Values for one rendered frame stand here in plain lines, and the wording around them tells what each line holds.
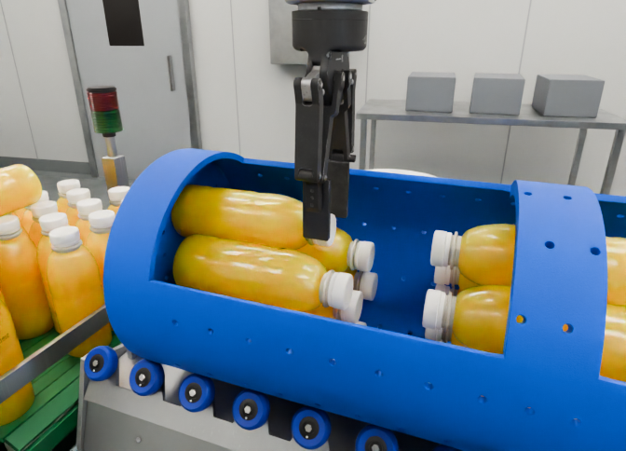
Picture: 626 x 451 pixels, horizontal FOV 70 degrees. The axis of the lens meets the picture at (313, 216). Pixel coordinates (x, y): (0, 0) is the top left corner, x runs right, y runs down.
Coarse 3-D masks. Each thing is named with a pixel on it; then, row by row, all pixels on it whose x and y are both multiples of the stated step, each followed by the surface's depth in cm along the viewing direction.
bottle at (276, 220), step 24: (192, 192) 56; (216, 192) 55; (240, 192) 55; (264, 192) 55; (192, 216) 55; (216, 216) 54; (240, 216) 53; (264, 216) 52; (288, 216) 51; (264, 240) 52; (288, 240) 52; (312, 240) 53
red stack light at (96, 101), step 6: (90, 96) 99; (96, 96) 99; (102, 96) 99; (108, 96) 100; (114, 96) 101; (90, 102) 100; (96, 102) 99; (102, 102) 100; (108, 102) 100; (114, 102) 101; (90, 108) 101; (96, 108) 100; (102, 108) 100; (108, 108) 101; (114, 108) 101
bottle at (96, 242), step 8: (96, 232) 71; (104, 232) 72; (88, 240) 71; (96, 240) 71; (104, 240) 71; (88, 248) 71; (96, 248) 71; (104, 248) 71; (96, 256) 71; (112, 328) 76
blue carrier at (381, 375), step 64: (128, 192) 50; (384, 192) 59; (448, 192) 55; (512, 192) 47; (576, 192) 41; (128, 256) 47; (384, 256) 66; (576, 256) 35; (128, 320) 48; (192, 320) 45; (256, 320) 42; (320, 320) 40; (384, 320) 64; (512, 320) 35; (576, 320) 34; (256, 384) 47; (320, 384) 42; (384, 384) 39; (448, 384) 37; (512, 384) 35; (576, 384) 34; (512, 448) 38; (576, 448) 35
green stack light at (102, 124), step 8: (96, 112) 100; (104, 112) 100; (112, 112) 101; (96, 120) 101; (104, 120) 101; (112, 120) 102; (120, 120) 104; (96, 128) 102; (104, 128) 102; (112, 128) 102; (120, 128) 104
